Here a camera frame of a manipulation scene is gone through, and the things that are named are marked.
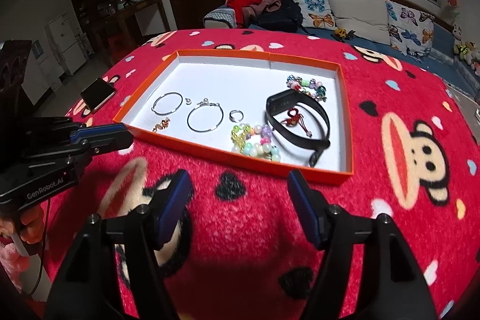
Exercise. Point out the red knot charm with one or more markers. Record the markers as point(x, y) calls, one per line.
point(295, 118)

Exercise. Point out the plush toys pile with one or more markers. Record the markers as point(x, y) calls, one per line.
point(466, 51)

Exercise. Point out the blue sofa bed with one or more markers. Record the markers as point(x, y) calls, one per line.
point(439, 61)

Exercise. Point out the orange shallow cardboard tray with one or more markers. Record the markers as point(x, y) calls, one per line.
point(230, 87)

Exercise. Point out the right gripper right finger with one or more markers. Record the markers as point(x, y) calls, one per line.
point(392, 285)

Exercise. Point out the right butterfly pillow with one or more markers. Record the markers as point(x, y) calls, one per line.
point(410, 30)

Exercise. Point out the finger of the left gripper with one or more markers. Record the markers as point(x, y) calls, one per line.
point(97, 140)

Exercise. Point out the butterfly pillow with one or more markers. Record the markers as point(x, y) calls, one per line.
point(317, 14)
point(410, 30)

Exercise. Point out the white cabinet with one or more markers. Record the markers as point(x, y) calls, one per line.
point(57, 53)

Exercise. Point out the thin silver bangle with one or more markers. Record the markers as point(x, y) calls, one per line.
point(167, 104)

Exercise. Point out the dark wooden side table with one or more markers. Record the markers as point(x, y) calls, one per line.
point(119, 33)

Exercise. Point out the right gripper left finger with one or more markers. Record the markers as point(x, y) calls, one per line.
point(86, 285)

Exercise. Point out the grey plain pillow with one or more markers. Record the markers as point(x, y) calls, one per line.
point(367, 18)

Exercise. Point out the black fitness band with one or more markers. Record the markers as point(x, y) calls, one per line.
point(284, 116)

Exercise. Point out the black smartphone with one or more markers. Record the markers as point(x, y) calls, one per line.
point(97, 94)

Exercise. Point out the operator hand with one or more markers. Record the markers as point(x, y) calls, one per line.
point(31, 225)

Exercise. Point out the left butterfly pillow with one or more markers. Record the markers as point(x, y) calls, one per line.
point(317, 14)

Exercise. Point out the pile of clothes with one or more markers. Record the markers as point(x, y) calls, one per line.
point(272, 15)

